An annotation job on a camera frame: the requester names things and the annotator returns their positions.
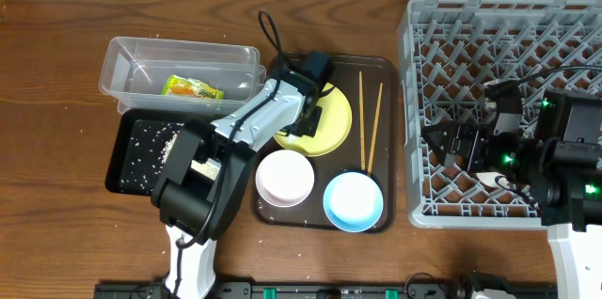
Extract grey dishwasher rack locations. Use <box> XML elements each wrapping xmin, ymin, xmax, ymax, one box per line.
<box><xmin>397</xmin><ymin>0</ymin><xmax>601</xmax><ymax>230</ymax></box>

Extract green snack wrapper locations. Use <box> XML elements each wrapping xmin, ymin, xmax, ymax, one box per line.
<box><xmin>162</xmin><ymin>75</ymin><xmax>225</xmax><ymax>100</ymax></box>

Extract yellow plate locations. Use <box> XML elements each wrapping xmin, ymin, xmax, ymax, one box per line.
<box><xmin>274</xmin><ymin>83</ymin><xmax>353</xmax><ymax>157</ymax></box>

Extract clear plastic bin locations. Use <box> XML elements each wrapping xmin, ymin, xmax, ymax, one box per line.
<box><xmin>99</xmin><ymin>37</ymin><xmax>266</xmax><ymax>117</ymax></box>

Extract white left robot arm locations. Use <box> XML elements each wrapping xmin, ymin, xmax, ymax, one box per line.
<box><xmin>151</xmin><ymin>68</ymin><xmax>332</xmax><ymax>298</ymax></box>

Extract right wooden chopstick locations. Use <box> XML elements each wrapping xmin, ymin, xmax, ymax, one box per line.
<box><xmin>367</xmin><ymin>82</ymin><xmax>384</xmax><ymax>177</ymax></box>

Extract rice and food scraps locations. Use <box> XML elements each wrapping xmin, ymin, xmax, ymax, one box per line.
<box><xmin>119</xmin><ymin>119</ymin><xmax>222</xmax><ymax>192</ymax></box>

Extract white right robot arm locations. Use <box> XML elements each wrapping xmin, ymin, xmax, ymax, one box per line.
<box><xmin>421</xmin><ymin>89</ymin><xmax>601</xmax><ymax>298</ymax></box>

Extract blue bowl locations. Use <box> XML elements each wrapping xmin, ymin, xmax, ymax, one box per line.
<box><xmin>323</xmin><ymin>172</ymin><xmax>384</xmax><ymax>233</ymax></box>

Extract brown serving tray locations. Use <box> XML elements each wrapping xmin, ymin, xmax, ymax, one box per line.
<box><xmin>251</xmin><ymin>55</ymin><xmax>398</xmax><ymax>233</ymax></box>

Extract black rail at table edge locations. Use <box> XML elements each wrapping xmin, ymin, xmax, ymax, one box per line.
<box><xmin>93</xmin><ymin>268</ymin><xmax>561</xmax><ymax>299</ymax></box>

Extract pink white bowl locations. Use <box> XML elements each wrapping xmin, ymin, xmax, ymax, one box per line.
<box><xmin>255</xmin><ymin>149</ymin><xmax>315</xmax><ymax>208</ymax></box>

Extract left wooden chopstick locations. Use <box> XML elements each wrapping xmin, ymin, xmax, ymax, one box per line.
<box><xmin>358</xmin><ymin>71</ymin><xmax>366</xmax><ymax>171</ymax></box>

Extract wooden chopstick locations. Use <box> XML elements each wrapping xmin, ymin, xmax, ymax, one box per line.
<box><xmin>367</xmin><ymin>82</ymin><xmax>384</xmax><ymax>177</ymax></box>
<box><xmin>358</xmin><ymin>71</ymin><xmax>366</xmax><ymax>171</ymax></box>

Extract black waste tray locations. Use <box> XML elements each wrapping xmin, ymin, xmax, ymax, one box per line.
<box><xmin>105</xmin><ymin>109</ymin><xmax>228</xmax><ymax>198</ymax></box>

